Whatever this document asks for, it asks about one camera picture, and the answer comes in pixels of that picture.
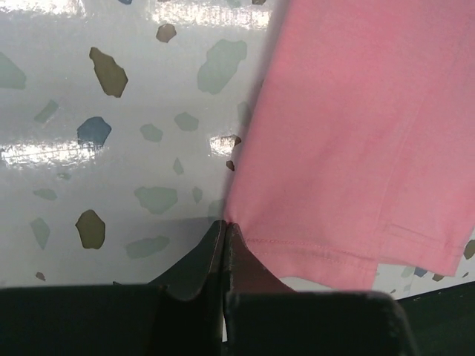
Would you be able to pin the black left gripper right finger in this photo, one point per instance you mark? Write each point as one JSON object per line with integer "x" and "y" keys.
{"x": 264, "y": 316}

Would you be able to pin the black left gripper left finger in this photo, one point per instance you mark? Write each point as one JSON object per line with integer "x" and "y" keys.
{"x": 177, "y": 313}

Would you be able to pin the pink t-shirt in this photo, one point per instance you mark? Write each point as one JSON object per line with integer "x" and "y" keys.
{"x": 361, "y": 146}

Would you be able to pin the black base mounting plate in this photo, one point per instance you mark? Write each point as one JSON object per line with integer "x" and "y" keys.
{"x": 442, "y": 321}

